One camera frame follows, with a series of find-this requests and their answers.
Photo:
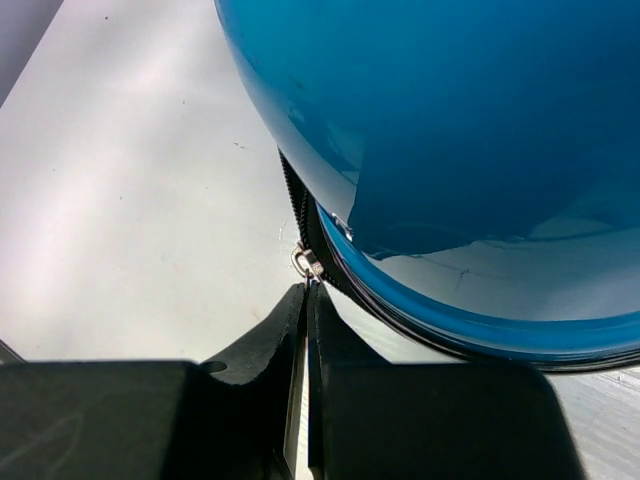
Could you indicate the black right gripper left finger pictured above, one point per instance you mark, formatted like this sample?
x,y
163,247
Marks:
x,y
265,354

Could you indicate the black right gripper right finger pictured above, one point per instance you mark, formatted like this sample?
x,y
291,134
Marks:
x,y
331,340

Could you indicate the blue kids suitcase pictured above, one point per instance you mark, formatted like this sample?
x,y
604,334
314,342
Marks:
x,y
467,171

